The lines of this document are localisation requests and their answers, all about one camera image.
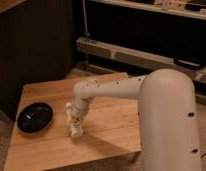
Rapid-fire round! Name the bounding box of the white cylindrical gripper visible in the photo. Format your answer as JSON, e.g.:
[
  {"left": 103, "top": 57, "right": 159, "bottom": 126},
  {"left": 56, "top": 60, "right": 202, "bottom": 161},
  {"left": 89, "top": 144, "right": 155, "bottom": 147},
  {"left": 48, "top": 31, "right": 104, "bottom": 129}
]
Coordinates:
[{"left": 69, "top": 98, "right": 90, "bottom": 125}]

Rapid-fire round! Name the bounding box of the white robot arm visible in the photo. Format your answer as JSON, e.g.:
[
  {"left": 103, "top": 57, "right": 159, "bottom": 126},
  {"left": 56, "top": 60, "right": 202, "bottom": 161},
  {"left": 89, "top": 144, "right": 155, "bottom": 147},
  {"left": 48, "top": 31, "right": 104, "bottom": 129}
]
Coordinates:
[{"left": 66, "top": 69, "right": 202, "bottom": 171}]

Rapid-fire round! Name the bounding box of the black ceramic bowl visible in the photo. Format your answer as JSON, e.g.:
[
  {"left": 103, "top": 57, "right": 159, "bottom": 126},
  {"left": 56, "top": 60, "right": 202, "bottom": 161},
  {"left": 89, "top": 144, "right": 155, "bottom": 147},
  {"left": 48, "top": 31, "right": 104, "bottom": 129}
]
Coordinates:
[{"left": 16, "top": 102, "right": 53, "bottom": 134}]

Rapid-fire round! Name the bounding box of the wooden table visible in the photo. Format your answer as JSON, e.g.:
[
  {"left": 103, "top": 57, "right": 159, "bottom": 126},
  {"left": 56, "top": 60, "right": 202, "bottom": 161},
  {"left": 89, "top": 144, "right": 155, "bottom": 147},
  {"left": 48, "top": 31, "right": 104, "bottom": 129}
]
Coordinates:
[{"left": 4, "top": 79, "right": 140, "bottom": 171}]

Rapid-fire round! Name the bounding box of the vertical metal pole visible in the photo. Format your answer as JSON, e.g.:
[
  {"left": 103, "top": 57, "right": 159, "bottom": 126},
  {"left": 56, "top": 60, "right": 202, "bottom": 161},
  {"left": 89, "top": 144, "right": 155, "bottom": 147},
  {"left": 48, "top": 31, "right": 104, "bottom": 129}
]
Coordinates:
[{"left": 82, "top": 0, "right": 90, "bottom": 41}]

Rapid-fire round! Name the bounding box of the grey metal beam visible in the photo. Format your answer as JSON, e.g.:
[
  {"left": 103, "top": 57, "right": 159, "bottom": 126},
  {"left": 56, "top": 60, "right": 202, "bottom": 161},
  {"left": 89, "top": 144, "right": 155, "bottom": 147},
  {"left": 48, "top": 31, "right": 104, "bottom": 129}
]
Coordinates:
[{"left": 76, "top": 37, "right": 206, "bottom": 84}]

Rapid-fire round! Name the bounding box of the black handle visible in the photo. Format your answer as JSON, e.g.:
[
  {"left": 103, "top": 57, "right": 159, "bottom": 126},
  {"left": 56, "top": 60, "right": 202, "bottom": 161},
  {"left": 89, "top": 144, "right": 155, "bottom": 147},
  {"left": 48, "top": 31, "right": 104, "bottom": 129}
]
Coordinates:
[{"left": 173, "top": 58, "right": 205, "bottom": 71}]

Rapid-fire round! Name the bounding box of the white wall shelf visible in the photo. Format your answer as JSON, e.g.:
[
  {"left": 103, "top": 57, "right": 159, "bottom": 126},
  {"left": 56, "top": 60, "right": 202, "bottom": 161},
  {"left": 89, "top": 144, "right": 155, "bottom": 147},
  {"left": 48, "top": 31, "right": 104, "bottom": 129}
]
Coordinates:
[{"left": 89, "top": 0, "right": 206, "bottom": 21}]

